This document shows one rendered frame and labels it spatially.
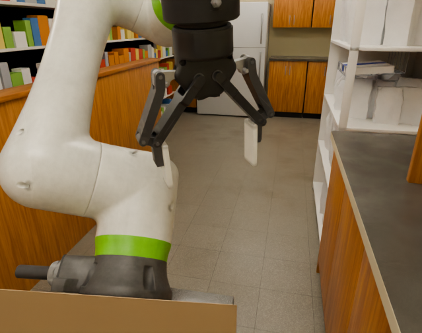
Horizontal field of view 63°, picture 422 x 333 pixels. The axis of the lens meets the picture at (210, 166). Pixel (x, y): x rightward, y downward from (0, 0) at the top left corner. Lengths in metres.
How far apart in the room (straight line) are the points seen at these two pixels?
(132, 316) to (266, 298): 1.75
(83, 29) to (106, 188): 0.30
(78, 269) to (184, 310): 0.24
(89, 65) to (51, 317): 0.41
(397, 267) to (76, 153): 0.75
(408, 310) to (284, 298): 1.38
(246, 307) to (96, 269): 1.58
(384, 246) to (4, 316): 0.84
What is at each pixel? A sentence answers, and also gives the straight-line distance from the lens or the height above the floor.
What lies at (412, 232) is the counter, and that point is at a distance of 1.10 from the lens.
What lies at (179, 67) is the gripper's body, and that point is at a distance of 0.44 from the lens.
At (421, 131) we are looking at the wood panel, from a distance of 1.37.
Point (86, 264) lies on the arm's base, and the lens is 0.60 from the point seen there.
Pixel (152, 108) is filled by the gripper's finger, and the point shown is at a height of 1.37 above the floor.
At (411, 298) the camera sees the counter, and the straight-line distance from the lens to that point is 0.87.
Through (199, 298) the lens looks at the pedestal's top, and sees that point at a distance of 0.76.
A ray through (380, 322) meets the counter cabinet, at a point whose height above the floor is 0.79.
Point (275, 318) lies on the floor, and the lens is 2.05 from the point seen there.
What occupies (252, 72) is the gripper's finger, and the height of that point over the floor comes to 1.41.
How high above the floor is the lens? 1.47
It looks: 22 degrees down
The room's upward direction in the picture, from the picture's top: straight up
